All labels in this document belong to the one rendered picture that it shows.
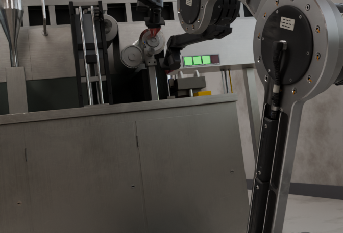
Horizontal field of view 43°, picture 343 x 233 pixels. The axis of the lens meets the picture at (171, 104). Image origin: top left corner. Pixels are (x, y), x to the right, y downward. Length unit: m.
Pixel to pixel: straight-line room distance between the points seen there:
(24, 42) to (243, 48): 1.36
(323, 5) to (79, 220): 1.46
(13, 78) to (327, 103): 2.79
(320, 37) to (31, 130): 1.42
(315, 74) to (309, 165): 3.58
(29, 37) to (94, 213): 1.15
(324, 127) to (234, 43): 1.61
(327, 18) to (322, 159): 3.47
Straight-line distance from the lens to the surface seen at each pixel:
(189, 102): 2.08
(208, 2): 1.31
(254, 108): 3.08
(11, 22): 2.42
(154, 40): 2.38
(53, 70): 2.63
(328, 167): 4.26
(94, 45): 2.21
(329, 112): 4.16
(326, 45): 0.87
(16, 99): 2.34
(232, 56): 2.89
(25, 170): 2.00
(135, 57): 2.35
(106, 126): 2.01
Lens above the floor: 0.72
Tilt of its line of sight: 4 degrees up
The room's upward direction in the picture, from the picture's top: 7 degrees counter-clockwise
